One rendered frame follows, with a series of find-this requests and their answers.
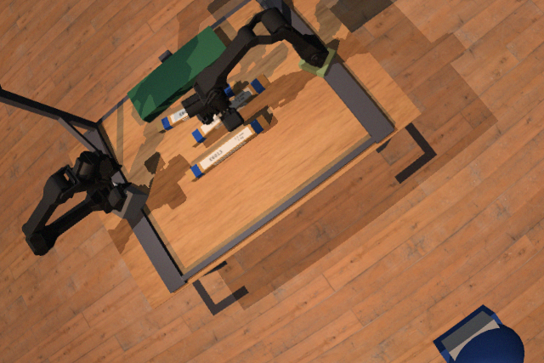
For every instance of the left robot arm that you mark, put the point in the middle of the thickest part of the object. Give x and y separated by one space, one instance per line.
211 81

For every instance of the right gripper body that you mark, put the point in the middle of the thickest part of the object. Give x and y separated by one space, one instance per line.
116 195

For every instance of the black metal overhead frame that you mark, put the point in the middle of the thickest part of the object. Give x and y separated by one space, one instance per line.
64 118

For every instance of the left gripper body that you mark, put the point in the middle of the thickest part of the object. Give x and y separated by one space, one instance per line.
232 121

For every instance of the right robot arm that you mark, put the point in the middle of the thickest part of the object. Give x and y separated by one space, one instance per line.
58 189

